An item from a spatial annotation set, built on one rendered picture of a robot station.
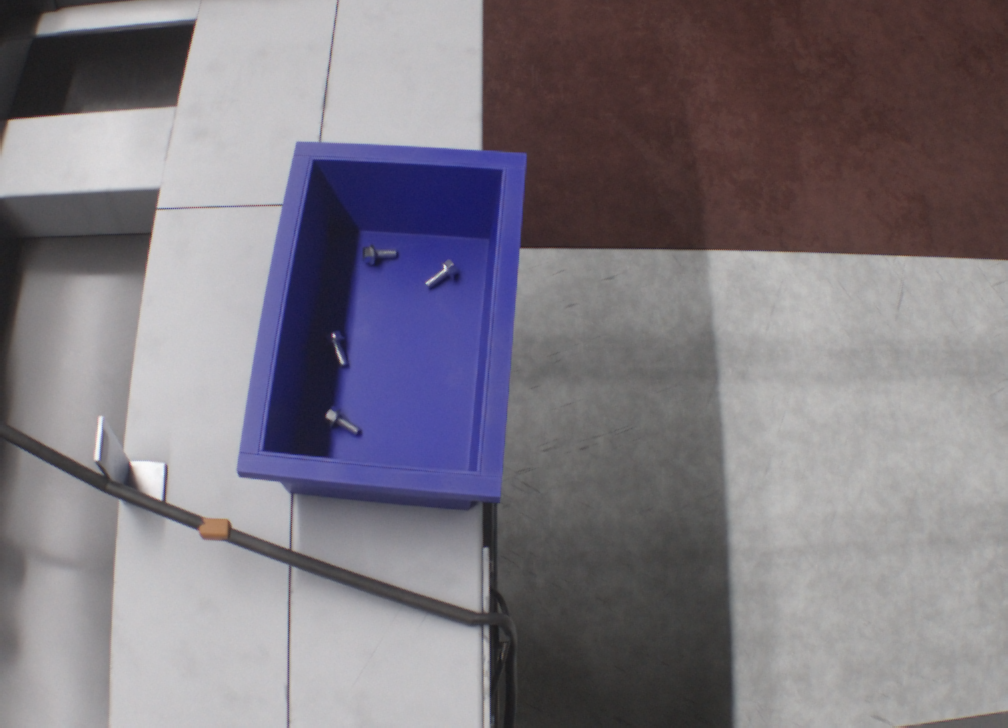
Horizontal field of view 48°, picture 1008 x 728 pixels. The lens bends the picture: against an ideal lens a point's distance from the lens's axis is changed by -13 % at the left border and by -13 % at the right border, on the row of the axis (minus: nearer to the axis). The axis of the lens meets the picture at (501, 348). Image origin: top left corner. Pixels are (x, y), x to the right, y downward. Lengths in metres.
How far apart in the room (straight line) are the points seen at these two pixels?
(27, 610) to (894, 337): 1.39
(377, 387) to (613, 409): 0.95
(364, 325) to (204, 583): 0.21
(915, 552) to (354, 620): 1.13
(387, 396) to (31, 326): 0.32
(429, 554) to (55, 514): 0.29
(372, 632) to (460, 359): 0.19
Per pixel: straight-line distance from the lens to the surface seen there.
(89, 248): 1.01
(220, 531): 0.77
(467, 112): 0.95
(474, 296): 0.86
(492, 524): 1.24
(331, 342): 0.83
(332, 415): 0.81
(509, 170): 0.82
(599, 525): 1.69
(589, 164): 1.96
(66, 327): 0.98
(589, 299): 1.83
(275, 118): 0.96
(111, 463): 0.79
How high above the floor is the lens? 1.59
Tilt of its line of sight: 63 degrees down
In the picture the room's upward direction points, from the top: 4 degrees clockwise
